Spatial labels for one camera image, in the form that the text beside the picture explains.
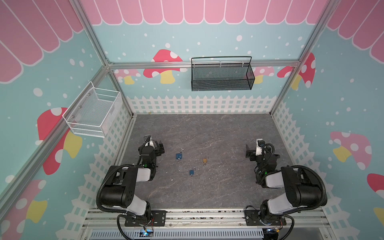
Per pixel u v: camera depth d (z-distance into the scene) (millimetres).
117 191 447
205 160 945
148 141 773
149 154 701
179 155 971
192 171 904
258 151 798
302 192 443
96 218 758
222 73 935
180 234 712
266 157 713
